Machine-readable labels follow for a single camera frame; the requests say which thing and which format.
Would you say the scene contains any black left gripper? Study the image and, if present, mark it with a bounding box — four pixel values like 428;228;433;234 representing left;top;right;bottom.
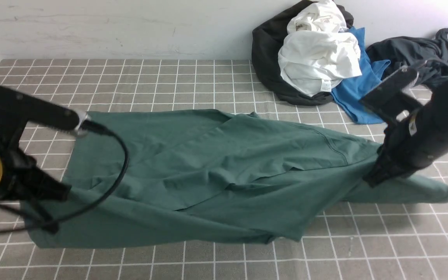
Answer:
0;141;71;235

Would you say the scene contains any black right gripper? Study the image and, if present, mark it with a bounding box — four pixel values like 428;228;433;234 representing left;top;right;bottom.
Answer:
363;80;448;188

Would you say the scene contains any green long-sleeve top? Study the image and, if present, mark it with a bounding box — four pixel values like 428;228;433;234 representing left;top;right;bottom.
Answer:
29;109;448;249

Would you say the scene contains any blue shirt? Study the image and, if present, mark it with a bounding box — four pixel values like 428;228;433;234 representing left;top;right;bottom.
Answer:
331;27;390;124

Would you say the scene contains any dark grey crumpled garment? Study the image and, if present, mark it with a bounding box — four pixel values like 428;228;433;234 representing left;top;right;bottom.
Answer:
366;28;448;89

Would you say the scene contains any white shirt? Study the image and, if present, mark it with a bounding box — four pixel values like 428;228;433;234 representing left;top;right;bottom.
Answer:
278;0;362;97

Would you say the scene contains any black garment under pile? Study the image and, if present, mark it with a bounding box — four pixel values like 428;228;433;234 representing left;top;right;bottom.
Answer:
251;0;354;106

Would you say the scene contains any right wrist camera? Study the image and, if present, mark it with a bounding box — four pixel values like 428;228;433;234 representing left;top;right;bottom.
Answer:
359;66;422;126

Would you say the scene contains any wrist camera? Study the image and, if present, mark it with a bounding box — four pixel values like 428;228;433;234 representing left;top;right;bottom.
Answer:
0;85;89;137
359;66;422;126

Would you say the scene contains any black left camera cable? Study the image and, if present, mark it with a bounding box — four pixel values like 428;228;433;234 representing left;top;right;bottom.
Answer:
0;120;130;235

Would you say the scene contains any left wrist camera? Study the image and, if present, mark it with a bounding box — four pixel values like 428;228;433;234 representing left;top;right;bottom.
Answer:
0;85;89;137

